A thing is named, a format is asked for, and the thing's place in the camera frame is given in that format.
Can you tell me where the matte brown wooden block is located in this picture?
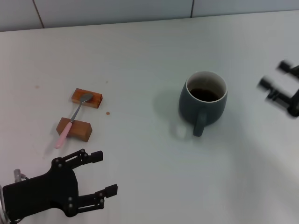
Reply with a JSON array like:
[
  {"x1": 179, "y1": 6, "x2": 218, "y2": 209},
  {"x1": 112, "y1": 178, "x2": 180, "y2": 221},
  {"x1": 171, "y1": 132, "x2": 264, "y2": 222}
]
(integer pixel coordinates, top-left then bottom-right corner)
[{"x1": 56, "y1": 117, "x2": 93, "y2": 142}]

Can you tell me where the grey ceramic coffee cup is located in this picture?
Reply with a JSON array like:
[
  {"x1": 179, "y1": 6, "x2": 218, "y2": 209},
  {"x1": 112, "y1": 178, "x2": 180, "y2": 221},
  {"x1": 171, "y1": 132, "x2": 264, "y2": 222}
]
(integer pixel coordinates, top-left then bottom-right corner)
[{"x1": 178, "y1": 70, "x2": 228, "y2": 138}]

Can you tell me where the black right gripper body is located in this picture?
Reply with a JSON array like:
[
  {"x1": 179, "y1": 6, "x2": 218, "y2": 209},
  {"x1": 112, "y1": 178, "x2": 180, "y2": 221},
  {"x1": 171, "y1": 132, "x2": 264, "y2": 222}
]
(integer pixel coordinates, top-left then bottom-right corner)
[{"x1": 288, "y1": 88, "x2": 299, "y2": 119}]

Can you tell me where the glossy orange wooden block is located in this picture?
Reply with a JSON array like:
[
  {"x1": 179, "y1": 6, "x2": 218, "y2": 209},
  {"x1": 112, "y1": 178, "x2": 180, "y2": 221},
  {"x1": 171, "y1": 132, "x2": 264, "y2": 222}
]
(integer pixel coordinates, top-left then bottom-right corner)
[{"x1": 71, "y1": 88, "x2": 103, "y2": 110}]

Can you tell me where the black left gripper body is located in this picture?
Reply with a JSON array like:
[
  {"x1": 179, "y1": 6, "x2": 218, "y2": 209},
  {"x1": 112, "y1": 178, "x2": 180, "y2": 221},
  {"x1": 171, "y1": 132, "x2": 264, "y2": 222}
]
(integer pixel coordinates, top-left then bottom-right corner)
[{"x1": 2, "y1": 157, "x2": 81, "y2": 221}]

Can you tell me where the pink handled metal spoon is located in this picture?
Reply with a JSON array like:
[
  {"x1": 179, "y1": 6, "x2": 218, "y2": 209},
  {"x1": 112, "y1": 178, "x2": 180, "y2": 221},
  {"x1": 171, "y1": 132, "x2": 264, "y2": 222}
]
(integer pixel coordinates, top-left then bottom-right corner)
[{"x1": 55, "y1": 93, "x2": 93, "y2": 149}]

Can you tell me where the grey left gripper cable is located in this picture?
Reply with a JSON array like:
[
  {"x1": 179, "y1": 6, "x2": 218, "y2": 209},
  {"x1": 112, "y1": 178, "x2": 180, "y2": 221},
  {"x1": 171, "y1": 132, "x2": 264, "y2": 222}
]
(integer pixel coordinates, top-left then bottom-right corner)
[{"x1": 0, "y1": 169, "x2": 30, "y2": 224}]

